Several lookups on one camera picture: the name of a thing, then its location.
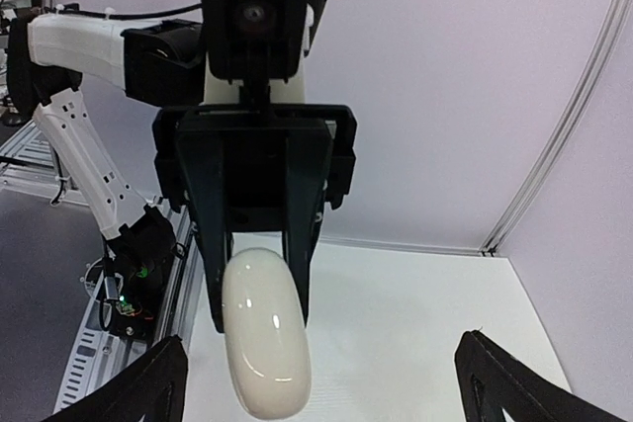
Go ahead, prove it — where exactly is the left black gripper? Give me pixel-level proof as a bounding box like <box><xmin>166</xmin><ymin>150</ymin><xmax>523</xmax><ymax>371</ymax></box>
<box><xmin>152</xmin><ymin>104</ymin><xmax>357</xmax><ymax>334</ymax></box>

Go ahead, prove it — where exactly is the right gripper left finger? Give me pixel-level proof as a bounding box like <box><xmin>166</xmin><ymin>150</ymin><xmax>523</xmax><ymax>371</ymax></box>
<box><xmin>48</xmin><ymin>336</ymin><xmax>188</xmax><ymax>422</ymax></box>

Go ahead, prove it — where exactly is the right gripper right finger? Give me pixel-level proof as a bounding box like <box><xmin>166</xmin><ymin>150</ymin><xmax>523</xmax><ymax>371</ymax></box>
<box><xmin>454</xmin><ymin>330</ymin><xmax>619</xmax><ymax>422</ymax></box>

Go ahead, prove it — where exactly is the white earbud charging case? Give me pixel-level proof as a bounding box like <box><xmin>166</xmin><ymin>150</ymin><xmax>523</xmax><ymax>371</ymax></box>
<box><xmin>222</xmin><ymin>248</ymin><xmax>313</xmax><ymax>421</ymax></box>

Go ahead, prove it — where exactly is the aluminium front rail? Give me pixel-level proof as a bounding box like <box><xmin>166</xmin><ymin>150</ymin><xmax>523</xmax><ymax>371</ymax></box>
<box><xmin>1</xmin><ymin>125</ymin><xmax>202</xmax><ymax>421</ymax></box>

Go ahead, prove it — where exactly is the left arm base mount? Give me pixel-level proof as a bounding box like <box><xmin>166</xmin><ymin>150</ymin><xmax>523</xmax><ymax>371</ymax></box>
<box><xmin>96</xmin><ymin>205</ymin><xmax>185</xmax><ymax>343</ymax></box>

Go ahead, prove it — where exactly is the right aluminium frame post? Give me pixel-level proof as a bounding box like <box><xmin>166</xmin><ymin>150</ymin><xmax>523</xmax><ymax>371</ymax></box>
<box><xmin>478</xmin><ymin>0</ymin><xmax>633</xmax><ymax>258</ymax></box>

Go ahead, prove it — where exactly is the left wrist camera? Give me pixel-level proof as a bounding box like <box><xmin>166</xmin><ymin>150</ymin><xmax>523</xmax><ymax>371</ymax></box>
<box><xmin>201</xmin><ymin>0</ymin><xmax>328</xmax><ymax>105</ymax></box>

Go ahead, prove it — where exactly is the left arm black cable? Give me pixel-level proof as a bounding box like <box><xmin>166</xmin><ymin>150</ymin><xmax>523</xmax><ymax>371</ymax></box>
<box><xmin>37</xmin><ymin>1</ymin><xmax>207</xmax><ymax>23</ymax></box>

